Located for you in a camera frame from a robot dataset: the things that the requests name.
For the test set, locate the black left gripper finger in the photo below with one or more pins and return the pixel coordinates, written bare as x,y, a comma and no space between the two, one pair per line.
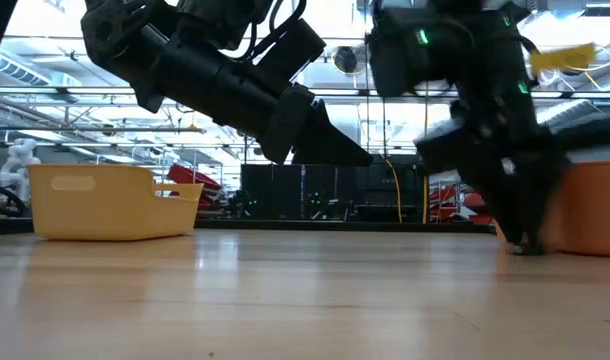
330,147

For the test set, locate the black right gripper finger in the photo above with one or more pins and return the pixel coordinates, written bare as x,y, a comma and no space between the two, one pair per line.
537,220
507,215

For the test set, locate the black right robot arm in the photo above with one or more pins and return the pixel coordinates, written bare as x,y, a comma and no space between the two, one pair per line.
400,50

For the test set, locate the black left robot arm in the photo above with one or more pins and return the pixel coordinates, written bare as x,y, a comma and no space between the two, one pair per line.
135,50

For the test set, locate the red machine part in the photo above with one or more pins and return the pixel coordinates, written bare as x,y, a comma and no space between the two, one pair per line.
192,180
460,205

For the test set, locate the orange plastic bin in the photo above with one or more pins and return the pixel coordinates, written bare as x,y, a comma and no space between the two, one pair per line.
595,210

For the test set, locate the black equipment rack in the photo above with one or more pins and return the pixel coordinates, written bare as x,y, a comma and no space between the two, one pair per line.
285,190

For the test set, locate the round black ceiling fixture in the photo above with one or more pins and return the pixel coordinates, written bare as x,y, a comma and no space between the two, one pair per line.
346,60

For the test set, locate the yellow tag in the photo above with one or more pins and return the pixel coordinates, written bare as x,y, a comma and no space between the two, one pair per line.
562,57

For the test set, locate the yellow plastic bin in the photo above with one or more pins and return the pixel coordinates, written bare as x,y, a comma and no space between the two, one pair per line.
110,215

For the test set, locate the white robot figure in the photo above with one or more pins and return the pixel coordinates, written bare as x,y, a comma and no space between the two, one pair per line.
20,160

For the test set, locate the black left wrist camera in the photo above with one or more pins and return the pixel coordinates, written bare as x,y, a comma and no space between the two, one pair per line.
290,47

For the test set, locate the black metal table frame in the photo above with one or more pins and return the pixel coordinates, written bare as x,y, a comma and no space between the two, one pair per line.
335,225

